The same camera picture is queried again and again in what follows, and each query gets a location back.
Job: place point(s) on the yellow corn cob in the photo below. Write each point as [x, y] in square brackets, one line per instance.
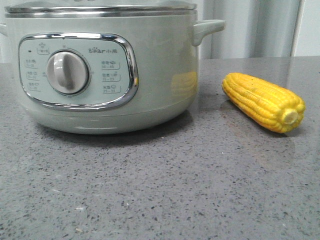
[271, 106]

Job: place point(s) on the glass pot lid steel rim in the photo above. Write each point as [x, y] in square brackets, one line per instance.
[59, 6]

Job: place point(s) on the light green electric cooking pot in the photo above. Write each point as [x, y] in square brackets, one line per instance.
[106, 72]

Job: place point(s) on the white pleated curtain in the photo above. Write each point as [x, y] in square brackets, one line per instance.
[261, 28]

